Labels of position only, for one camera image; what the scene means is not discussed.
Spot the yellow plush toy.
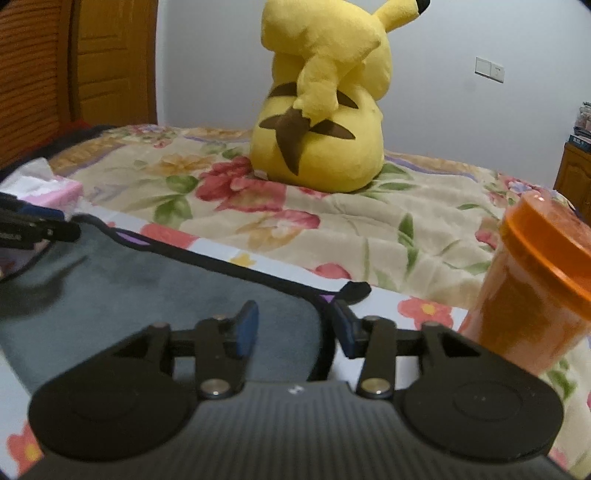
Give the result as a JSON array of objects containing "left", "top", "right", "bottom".
[{"left": 250, "top": 0, "right": 431, "bottom": 194}]

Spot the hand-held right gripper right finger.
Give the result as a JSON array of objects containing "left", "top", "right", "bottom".
[{"left": 332, "top": 300, "right": 481, "bottom": 400}]

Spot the grey towel with black trim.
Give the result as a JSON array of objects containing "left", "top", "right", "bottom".
[{"left": 0, "top": 213, "right": 373, "bottom": 393}]

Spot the white wall switch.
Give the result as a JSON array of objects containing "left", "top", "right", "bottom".
[{"left": 475, "top": 56, "right": 505, "bottom": 83}]

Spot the wooden door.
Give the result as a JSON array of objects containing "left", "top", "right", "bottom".
[{"left": 69, "top": 0, "right": 160, "bottom": 127}]

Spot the stack of books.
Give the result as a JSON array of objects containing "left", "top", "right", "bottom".
[{"left": 569, "top": 102, "right": 591, "bottom": 151}]

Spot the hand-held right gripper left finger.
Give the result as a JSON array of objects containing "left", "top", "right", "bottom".
[{"left": 112, "top": 300, "right": 260, "bottom": 400}]

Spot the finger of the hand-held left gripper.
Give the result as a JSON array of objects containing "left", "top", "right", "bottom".
[{"left": 0, "top": 193, "right": 82, "bottom": 251}]

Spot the orange plastic jar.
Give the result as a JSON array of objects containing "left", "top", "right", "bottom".
[{"left": 458, "top": 190, "right": 591, "bottom": 377}]

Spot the pink tissue pack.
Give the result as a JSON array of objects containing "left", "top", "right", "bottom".
[{"left": 0, "top": 157, "right": 84, "bottom": 217}]

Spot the floral blanket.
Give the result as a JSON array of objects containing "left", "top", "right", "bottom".
[{"left": 0, "top": 124, "right": 591, "bottom": 480}]

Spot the wooden cabinet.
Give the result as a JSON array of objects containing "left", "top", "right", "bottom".
[{"left": 553, "top": 142, "right": 591, "bottom": 229}]

